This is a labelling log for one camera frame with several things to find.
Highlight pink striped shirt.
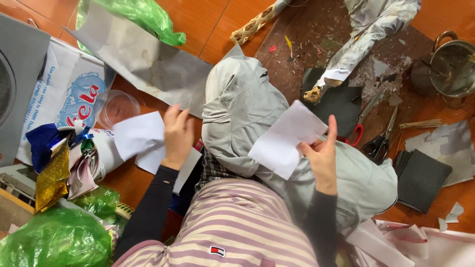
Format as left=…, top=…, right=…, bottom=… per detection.
left=112, top=178, right=320, bottom=267

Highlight light grey jacket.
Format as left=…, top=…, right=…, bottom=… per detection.
left=201, top=44, right=399, bottom=238

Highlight person's right hand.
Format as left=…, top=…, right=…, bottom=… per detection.
left=297, top=114, right=339, bottom=196

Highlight blue foil paper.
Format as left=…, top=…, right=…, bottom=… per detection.
left=25, top=122, right=93, bottom=174

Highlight grey paper pieces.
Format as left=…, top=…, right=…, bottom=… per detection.
left=404, top=120, right=475, bottom=188

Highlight woven bamboo frame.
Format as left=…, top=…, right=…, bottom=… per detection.
left=230, top=0, right=294, bottom=46

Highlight red handled scissors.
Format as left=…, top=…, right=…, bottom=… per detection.
left=336, top=74, right=398, bottom=147

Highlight metal pot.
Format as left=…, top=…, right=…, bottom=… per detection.
left=410, top=30, right=475, bottom=99

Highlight gold foil paper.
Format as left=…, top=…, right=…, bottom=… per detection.
left=34, top=143, right=71, bottom=215

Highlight grey paper scrap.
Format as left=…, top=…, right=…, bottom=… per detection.
left=437, top=202, right=465, bottom=233

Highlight person's left hand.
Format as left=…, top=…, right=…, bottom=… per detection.
left=160, top=104, right=195, bottom=171

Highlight pile of white pink paper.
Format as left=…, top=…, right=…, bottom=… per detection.
left=345, top=219, right=475, bottom=267

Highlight brown wooden work board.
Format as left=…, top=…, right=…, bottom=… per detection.
left=254, top=0, right=475, bottom=149

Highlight paper covered bamboo figure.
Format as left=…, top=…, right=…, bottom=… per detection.
left=303, top=0, right=422, bottom=104

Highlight stack of dark grey sheets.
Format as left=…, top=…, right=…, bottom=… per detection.
left=393, top=149, right=453, bottom=214

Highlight small green plastic bag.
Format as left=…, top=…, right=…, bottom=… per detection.
left=72, top=185, right=121, bottom=220

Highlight white printed plastic sack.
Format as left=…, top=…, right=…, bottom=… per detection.
left=16, top=37, right=116, bottom=165

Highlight white paper sheet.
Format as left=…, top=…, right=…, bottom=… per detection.
left=171, top=147, right=203, bottom=196
left=111, top=111, right=167, bottom=176
left=247, top=99, right=329, bottom=181

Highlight white plastic crate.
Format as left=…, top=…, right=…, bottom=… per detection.
left=0, top=163, right=134, bottom=232

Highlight clear plastic container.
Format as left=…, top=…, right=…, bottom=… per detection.
left=94, top=89, right=142, bottom=130

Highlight black handled scissors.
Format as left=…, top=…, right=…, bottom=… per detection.
left=362, top=106, right=399, bottom=164

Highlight white bucket of paper scraps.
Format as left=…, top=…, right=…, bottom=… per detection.
left=56, top=120, right=127, bottom=201

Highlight plaid cloth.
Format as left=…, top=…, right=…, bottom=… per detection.
left=195, top=146, right=257, bottom=191

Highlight large grey paper sheet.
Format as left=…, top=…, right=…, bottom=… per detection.
left=66, top=3, right=214, bottom=119

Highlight bundle of bamboo sticks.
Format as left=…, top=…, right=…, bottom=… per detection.
left=398, top=119, right=443, bottom=130

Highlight black paper sheet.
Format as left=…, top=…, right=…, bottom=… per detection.
left=301, top=67, right=364, bottom=138

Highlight large green plastic bag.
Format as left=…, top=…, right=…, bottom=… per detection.
left=0, top=206, right=113, bottom=267

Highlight grey cardboard panel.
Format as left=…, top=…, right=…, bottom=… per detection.
left=0, top=13, right=51, bottom=167

